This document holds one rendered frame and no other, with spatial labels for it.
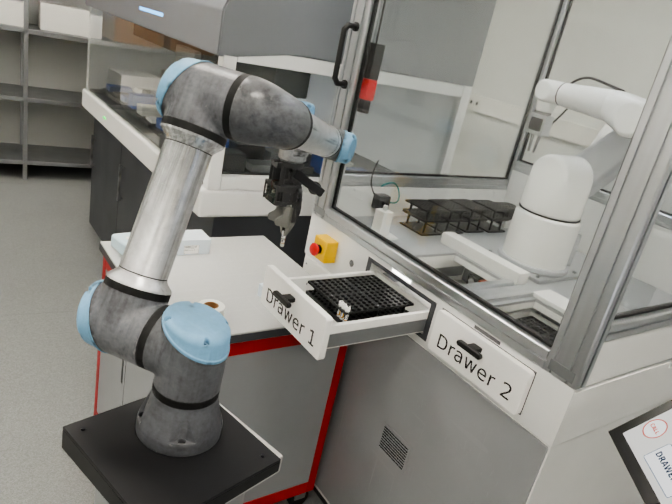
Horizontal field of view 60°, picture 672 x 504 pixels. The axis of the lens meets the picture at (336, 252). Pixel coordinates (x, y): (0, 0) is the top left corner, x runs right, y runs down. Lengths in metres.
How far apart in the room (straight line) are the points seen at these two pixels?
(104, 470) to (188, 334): 0.25
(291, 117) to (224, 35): 1.01
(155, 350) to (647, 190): 0.90
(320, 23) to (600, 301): 1.38
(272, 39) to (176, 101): 1.07
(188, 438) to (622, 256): 0.85
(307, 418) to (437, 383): 0.49
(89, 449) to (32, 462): 1.20
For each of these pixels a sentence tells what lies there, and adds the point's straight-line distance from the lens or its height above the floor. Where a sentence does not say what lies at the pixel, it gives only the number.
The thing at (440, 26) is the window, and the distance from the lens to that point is 1.56.
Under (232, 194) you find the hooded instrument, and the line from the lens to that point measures 2.14.
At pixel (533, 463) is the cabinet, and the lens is 1.40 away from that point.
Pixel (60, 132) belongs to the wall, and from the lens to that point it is 5.45.
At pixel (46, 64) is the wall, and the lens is 5.34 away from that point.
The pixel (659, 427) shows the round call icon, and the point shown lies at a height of 1.02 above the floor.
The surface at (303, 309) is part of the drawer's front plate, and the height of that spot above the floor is 0.90.
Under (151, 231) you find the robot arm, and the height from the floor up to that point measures 1.14.
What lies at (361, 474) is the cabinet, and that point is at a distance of 1.88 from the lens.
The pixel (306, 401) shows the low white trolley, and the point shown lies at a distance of 1.79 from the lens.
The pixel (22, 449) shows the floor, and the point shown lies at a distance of 2.32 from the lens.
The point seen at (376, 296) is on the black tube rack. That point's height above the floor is 0.90.
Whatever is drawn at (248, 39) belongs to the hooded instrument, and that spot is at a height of 1.43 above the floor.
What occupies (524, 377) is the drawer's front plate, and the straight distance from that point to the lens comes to 1.33.
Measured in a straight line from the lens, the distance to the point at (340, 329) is 1.34.
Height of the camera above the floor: 1.51
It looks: 21 degrees down
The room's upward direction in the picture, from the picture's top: 12 degrees clockwise
